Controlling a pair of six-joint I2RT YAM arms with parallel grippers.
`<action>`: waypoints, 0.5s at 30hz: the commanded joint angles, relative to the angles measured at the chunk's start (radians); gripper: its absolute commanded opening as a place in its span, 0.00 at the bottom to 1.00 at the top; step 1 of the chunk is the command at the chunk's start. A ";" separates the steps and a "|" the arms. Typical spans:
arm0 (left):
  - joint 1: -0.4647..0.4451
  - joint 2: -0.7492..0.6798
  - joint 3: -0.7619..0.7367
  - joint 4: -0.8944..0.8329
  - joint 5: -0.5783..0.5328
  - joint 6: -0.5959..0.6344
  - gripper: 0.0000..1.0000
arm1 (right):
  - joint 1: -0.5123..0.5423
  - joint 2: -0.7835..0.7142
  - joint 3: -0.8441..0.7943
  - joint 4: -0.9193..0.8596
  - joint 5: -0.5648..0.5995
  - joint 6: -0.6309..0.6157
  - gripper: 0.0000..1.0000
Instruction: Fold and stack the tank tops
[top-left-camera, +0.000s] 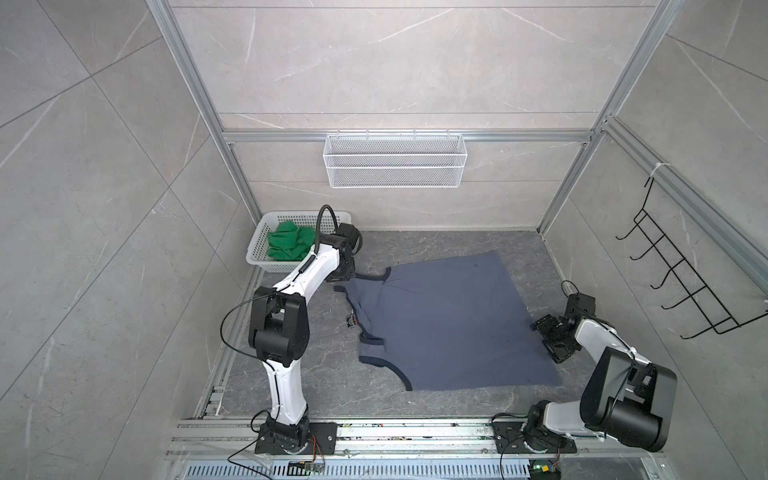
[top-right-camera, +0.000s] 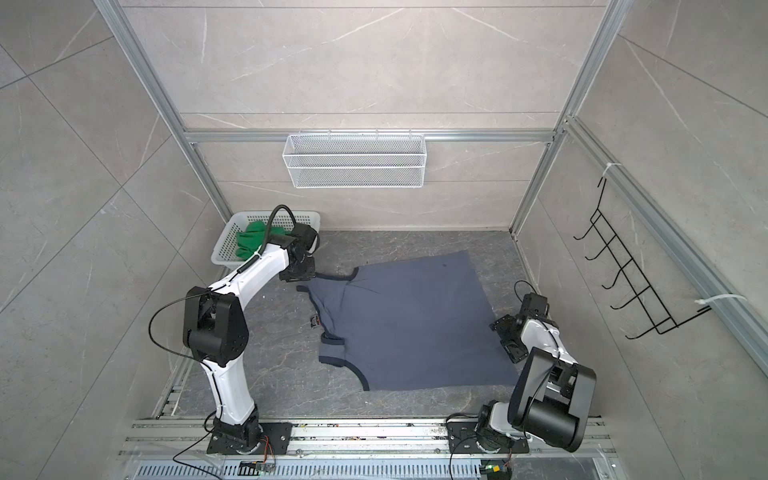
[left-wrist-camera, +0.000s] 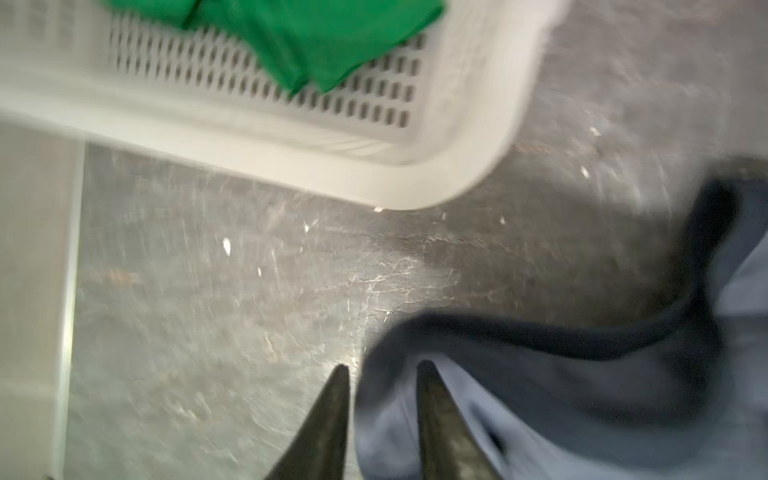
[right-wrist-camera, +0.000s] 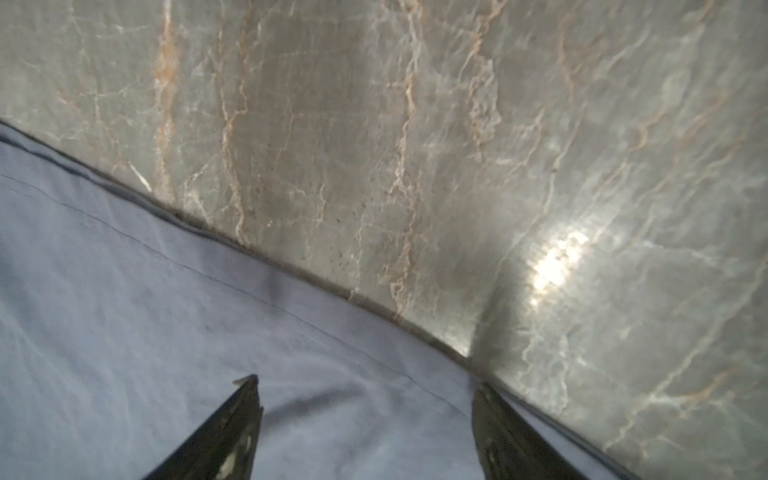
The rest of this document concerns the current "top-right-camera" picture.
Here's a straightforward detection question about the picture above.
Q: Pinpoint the blue-grey tank top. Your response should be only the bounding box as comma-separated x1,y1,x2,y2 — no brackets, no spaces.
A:
296,251,518,391

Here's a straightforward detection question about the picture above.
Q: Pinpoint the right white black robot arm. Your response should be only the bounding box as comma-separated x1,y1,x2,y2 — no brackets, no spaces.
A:
475,292,597,453

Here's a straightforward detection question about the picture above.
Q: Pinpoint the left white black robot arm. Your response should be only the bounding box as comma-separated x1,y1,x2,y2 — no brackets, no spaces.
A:
182,223,319,449

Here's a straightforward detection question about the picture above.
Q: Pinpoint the green tank top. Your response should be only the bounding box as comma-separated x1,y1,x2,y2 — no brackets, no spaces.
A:
235,221,266,260

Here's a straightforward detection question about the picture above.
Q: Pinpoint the white plastic laundry basket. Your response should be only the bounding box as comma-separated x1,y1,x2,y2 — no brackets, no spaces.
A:
210,210,321,271

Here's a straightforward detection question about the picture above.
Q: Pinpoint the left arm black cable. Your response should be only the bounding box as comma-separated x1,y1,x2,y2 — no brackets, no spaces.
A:
259,204,299,259

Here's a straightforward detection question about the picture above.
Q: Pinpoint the white wire mesh shelf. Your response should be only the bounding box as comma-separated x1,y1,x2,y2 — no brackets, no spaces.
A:
282,133,428,189

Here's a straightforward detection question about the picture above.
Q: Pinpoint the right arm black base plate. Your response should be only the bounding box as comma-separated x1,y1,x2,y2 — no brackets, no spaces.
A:
445,416,530,455

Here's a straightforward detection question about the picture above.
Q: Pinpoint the black wire hook rack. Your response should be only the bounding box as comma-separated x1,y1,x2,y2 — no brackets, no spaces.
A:
573,178,713,340

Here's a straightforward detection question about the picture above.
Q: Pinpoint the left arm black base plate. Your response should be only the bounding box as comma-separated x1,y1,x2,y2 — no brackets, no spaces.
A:
206,420,293,455

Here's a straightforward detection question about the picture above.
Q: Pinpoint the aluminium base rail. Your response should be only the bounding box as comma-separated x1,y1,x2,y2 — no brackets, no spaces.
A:
110,418,626,479

